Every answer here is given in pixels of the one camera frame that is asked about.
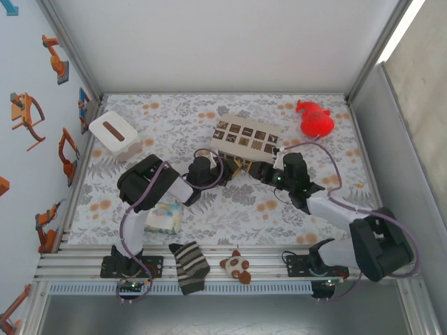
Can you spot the blue wall sticker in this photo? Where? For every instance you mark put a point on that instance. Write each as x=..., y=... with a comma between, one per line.
x=12, y=8

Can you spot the white tissue box brown slot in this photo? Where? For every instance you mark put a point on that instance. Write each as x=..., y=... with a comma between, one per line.
x=111, y=134

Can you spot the red soft toy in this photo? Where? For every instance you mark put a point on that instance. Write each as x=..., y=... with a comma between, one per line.
x=316, y=122

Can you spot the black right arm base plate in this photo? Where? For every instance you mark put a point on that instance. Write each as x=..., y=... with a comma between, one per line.
x=297, y=267

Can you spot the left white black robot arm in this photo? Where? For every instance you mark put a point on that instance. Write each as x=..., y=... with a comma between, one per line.
x=146, y=181

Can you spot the pastel tissue pack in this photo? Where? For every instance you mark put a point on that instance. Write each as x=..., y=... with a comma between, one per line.
x=166, y=218

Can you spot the small control board with LEDs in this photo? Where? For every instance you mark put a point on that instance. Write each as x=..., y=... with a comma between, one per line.
x=132, y=285
x=323, y=291

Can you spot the orange gripper sticker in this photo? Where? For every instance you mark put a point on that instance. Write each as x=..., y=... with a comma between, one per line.
x=22, y=111

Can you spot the orange block sticker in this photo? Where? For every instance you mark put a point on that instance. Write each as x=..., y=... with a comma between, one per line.
x=3, y=185

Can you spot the beige box with brown squares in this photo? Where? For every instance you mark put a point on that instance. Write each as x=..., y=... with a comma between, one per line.
x=244, y=134

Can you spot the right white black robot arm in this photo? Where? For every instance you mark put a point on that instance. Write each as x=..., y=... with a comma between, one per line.
x=331, y=209

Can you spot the floral table mat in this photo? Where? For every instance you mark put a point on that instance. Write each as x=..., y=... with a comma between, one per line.
x=227, y=216

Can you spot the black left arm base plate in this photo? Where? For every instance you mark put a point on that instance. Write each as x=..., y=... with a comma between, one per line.
x=157, y=267

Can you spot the striped dark sock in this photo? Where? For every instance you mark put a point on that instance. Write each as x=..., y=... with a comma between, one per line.
x=188, y=268

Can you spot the aluminium rail frame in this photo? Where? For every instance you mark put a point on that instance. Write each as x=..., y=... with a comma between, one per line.
x=265, y=265

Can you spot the brown white panda plush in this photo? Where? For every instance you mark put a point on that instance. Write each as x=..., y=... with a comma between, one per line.
x=234, y=267

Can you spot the blue orange post sticker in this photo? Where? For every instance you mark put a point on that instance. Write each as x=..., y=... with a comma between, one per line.
x=83, y=108

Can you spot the aluminium frame post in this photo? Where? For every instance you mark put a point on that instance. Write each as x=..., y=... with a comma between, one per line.
x=380, y=45
x=70, y=49

